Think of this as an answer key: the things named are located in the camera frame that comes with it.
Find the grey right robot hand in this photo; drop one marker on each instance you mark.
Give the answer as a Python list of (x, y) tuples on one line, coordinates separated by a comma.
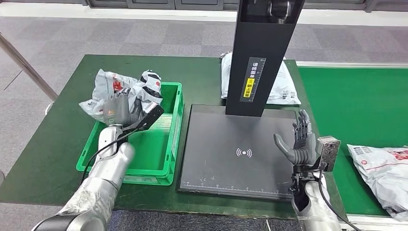
[(302, 153)]

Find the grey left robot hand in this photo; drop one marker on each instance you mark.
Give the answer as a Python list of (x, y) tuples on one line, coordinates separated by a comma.
[(116, 110)]

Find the white red-print courier bag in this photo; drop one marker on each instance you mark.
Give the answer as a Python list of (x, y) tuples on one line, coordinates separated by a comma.
[(382, 175), (105, 86)]

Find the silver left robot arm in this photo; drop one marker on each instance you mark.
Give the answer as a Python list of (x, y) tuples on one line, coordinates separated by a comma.
[(105, 178)]

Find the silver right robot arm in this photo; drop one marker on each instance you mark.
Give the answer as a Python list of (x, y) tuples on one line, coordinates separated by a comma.
[(312, 204)]

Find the green conveyor belt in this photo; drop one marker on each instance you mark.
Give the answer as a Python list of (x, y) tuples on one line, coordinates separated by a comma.
[(350, 105)]

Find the black inbound scanner machine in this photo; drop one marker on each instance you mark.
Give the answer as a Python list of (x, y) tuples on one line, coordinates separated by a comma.
[(223, 143)]

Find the green plastic crate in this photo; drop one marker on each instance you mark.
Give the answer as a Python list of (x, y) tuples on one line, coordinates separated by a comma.
[(153, 153)]

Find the flat white courier bag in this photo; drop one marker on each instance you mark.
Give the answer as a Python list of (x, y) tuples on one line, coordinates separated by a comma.
[(282, 87)]

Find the grey metal pole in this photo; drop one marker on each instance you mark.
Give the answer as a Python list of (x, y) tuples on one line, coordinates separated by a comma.
[(27, 65)]

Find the grey framed glass cabinet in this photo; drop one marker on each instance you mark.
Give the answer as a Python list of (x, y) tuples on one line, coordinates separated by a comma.
[(153, 3)]

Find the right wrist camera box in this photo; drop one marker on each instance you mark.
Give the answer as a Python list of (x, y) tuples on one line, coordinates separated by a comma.
[(328, 153)]

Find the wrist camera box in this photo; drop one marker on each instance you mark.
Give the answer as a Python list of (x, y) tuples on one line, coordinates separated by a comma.
[(328, 153), (146, 119)]

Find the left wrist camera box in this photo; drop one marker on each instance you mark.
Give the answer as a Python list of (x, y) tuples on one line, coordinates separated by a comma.
[(146, 119)]

